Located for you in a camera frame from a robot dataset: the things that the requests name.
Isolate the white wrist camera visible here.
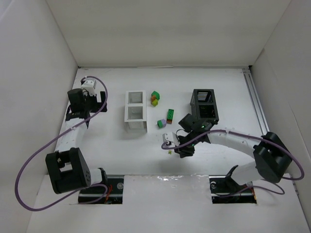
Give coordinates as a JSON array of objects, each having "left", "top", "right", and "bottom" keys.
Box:
[
  {"left": 162, "top": 132, "right": 180, "bottom": 147},
  {"left": 81, "top": 79, "right": 97, "bottom": 96}
]

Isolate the white foam front board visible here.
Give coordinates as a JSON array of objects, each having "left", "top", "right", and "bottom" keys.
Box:
[{"left": 27, "top": 175, "right": 309, "bottom": 233}]

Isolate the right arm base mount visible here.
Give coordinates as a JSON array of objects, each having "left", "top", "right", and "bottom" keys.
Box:
[{"left": 209, "top": 175, "right": 257, "bottom": 204}]

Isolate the black two-cell container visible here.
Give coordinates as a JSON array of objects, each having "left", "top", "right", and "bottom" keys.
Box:
[{"left": 190, "top": 89, "right": 219, "bottom": 124}]

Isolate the yellow-green lego brick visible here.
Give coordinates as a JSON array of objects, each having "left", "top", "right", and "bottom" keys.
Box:
[{"left": 151, "top": 99, "right": 158, "bottom": 107}]

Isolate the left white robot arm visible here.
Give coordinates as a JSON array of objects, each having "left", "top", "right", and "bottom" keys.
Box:
[{"left": 45, "top": 88, "right": 108, "bottom": 194}]

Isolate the white two-cell container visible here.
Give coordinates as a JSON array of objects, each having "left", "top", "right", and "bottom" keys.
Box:
[{"left": 124, "top": 90, "right": 147, "bottom": 133}]

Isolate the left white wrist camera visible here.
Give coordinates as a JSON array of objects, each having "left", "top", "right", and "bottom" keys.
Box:
[{"left": 81, "top": 79, "right": 97, "bottom": 96}]

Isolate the green lego cube top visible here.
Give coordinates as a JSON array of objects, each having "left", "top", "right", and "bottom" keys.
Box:
[{"left": 151, "top": 91, "right": 160, "bottom": 100}]

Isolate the long green lego brick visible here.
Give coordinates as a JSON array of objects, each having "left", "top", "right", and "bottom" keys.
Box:
[{"left": 167, "top": 109, "right": 174, "bottom": 121}]

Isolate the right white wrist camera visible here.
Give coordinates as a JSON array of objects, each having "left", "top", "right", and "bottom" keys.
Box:
[{"left": 162, "top": 132, "right": 180, "bottom": 147}]

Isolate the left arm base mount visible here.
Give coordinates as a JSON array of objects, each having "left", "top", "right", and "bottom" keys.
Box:
[{"left": 78, "top": 175, "right": 124, "bottom": 205}]

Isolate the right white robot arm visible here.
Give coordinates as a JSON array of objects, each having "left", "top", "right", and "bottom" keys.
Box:
[{"left": 163, "top": 114, "right": 293, "bottom": 196}]

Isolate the aluminium rail right side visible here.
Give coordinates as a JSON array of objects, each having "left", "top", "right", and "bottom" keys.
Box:
[{"left": 233, "top": 68, "right": 281, "bottom": 181}]

